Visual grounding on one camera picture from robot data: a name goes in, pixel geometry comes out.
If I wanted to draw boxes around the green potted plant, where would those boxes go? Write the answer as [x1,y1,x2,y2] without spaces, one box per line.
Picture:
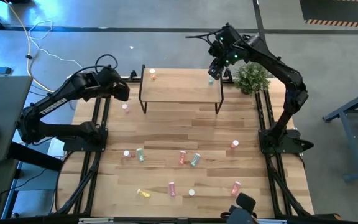
[233,61,272,95]

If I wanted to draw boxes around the black desk support bar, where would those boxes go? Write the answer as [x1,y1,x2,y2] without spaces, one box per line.
[7,141,64,172]

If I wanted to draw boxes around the grey desk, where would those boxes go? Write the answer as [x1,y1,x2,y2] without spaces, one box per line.
[0,75,33,164]

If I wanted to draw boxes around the black hazard-striped floor mat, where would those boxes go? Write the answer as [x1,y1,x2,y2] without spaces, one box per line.
[299,0,358,29]

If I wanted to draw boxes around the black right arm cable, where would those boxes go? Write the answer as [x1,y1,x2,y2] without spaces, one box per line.
[185,27,226,40]

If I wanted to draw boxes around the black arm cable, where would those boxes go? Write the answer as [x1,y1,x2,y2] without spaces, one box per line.
[185,27,226,40]
[70,54,119,78]

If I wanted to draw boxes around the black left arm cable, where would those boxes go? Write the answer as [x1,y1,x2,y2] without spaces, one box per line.
[70,54,119,78]

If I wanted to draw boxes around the wooden shelf black metal frame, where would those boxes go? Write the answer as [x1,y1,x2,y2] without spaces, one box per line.
[138,64,225,115]

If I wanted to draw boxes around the black aluminium table frame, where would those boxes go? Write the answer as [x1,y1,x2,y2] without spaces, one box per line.
[54,76,315,218]

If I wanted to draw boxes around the white cable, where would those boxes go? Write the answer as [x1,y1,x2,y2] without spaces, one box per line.
[28,20,85,71]

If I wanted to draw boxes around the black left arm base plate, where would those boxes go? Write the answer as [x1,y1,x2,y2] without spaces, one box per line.
[63,128,109,152]

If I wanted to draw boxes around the yellow cable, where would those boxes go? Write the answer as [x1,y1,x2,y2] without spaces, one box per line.
[6,1,74,93]

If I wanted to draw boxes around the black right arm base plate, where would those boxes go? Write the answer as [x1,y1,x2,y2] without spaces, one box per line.
[257,129,315,156]

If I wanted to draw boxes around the white frame bracket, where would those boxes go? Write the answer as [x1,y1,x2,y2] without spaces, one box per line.
[257,218,288,224]
[78,217,114,224]

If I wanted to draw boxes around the blue-grey table frame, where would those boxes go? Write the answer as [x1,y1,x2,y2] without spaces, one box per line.
[323,86,358,183]

